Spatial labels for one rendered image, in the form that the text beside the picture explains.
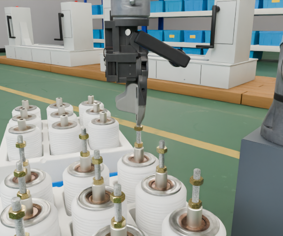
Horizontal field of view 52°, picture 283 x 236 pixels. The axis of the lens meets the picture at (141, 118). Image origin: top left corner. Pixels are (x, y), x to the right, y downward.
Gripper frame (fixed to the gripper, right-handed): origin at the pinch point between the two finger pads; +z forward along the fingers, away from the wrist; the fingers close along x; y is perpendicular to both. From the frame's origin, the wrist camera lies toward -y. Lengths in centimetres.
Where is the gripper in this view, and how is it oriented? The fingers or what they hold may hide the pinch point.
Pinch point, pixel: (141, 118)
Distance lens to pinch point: 62.5
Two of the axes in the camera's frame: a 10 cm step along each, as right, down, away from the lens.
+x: 1.2, 3.0, -9.5
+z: 0.0, 9.5, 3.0
